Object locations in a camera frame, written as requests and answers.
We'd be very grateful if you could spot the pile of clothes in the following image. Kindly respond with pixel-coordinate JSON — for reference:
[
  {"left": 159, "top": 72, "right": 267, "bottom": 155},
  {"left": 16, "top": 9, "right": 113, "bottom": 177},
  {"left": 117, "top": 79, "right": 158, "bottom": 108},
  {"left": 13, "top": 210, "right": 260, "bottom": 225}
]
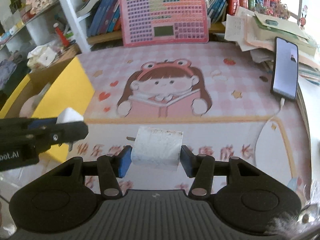
[{"left": 1, "top": 54, "right": 17, "bottom": 97}]

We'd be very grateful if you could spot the white charging cable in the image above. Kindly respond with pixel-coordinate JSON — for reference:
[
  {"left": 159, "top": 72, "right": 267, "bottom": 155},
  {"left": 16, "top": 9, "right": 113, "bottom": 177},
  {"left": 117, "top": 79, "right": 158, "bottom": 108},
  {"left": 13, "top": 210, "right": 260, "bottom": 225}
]
[{"left": 254, "top": 97, "right": 287, "bottom": 156}]

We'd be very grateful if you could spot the white bookshelf frame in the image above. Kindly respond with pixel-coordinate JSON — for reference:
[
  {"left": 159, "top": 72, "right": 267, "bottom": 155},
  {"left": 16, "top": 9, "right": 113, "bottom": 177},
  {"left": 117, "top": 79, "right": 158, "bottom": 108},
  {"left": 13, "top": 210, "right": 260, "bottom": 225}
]
[{"left": 0, "top": 0, "right": 126, "bottom": 54}]

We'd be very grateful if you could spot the white charger cube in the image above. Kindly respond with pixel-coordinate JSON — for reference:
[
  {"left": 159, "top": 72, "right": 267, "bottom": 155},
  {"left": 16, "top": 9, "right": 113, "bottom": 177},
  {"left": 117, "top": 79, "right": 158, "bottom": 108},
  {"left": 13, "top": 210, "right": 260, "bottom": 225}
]
[{"left": 56, "top": 107, "right": 88, "bottom": 152}]

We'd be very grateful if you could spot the pink learning keyboard tablet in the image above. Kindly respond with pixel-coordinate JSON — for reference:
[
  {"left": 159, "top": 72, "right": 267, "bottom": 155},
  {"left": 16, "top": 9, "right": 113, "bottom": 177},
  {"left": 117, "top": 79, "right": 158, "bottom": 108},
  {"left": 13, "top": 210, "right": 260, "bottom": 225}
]
[{"left": 120, "top": 0, "right": 209, "bottom": 47}]

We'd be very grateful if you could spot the black smartphone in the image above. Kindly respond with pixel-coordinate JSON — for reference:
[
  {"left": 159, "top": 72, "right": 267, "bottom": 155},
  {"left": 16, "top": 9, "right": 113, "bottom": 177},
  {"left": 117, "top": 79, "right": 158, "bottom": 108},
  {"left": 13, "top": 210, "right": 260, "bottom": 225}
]
[{"left": 271, "top": 37, "right": 299, "bottom": 101}]

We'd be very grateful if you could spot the pile of papers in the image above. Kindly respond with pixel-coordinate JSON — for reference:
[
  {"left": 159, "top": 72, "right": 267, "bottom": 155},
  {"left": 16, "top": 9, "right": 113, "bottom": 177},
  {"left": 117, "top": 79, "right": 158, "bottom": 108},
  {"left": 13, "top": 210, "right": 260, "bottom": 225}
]
[{"left": 223, "top": 7, "right": 319, "bottom": 85}]

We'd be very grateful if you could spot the yellow cardboard box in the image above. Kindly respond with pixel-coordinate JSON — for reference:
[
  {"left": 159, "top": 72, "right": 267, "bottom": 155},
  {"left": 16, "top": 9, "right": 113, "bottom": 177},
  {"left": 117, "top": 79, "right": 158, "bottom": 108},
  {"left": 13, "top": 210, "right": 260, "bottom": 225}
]
[{"left": 0, "top": 56, "right": 96, "bottom": 164}]

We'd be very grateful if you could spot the pink plush pig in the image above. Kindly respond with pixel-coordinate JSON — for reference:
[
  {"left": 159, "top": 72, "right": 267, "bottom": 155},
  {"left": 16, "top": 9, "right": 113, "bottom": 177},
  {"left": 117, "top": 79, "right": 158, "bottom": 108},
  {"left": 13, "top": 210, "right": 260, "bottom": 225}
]
[{"left": 19, "top": 95, "right": 39, "bottom": 118}]

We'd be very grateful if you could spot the red white pen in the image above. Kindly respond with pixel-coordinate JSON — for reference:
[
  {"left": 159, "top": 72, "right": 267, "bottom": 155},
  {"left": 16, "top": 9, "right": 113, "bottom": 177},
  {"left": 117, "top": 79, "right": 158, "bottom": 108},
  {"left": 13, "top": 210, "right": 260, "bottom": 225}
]
[{"left": 53, "top": 23, "right": 70, "bottom": 48}]

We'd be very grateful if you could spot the pink printed tablecloth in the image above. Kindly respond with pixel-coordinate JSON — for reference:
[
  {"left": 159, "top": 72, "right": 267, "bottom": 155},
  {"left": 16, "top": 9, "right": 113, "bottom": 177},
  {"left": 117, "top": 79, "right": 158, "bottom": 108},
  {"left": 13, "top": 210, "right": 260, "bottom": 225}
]
[{"left": 0, "top": 41, "right": 313, "bottom": 201}]

